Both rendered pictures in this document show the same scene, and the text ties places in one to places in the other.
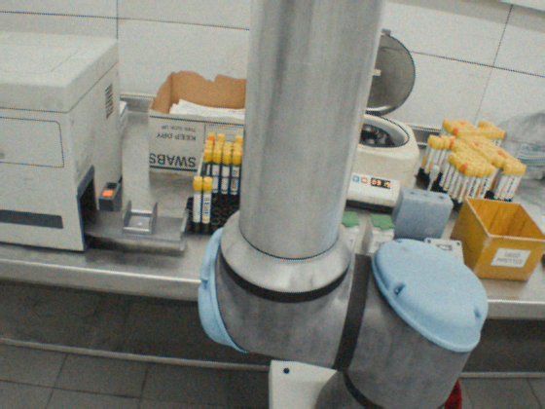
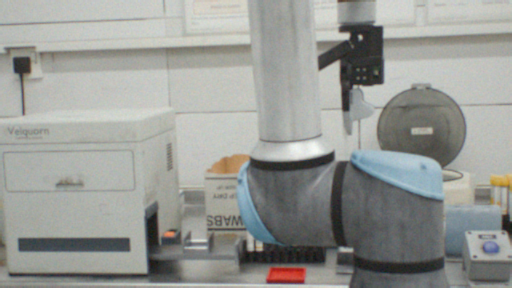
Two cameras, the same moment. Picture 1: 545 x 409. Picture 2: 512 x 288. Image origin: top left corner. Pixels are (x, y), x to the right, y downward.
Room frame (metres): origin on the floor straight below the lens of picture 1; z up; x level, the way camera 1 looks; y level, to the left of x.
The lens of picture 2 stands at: (-0.55, -0.17, 1.26)
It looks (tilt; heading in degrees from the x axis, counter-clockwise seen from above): 8 degrees down; 14
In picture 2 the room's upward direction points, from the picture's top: 2 degrees counter-clockwise
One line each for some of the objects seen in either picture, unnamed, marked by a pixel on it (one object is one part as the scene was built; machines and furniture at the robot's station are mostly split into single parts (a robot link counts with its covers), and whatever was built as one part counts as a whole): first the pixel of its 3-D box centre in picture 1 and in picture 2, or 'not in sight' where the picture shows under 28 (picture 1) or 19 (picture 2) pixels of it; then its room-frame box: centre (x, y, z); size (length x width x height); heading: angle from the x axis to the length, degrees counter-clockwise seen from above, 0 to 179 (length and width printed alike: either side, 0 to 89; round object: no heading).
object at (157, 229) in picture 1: (127, 220); (187, 246); (0.63, 0.24, 0.92); 0.21 x 0.07 x 0.05; 96
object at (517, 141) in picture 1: (523, 137); not in sight; (1.23, -0.68, 0.97); 0.26 x 0.17 x 0.19; 110
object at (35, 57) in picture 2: not in sight; (26, 63); (1.16, 0.88, 1.29); 0.09 x 0.01 x 0.09; 96
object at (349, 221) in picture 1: (344, 233); not in sight; (0.70, -0.13, 0.91); 0.05 x 0.04 x 0.07; 6
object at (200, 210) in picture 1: (231, 198); (281, 230); (0.73, 0.08, 0.93); 0.17 x 0.09 x 0.11; 96
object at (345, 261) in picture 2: not in sight; (350, 257); (0.68, -0.06, 0.89); 0.09 x 0.05 x 0.04; 3
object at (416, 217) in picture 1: (419, 216); (472, 232); (0.77, -0.29, 0.92); 0.10 x 0.07 x 0.10; 91
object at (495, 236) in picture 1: (496, 239); not in sight; (0.74, -0.44, 0.93); 0.13 x 0.13 x 0.10; 5
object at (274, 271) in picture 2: not in sight; (286, 274); (0.61, 0.05, 0.88); 0.07 x 0.07 x 0.01; 6
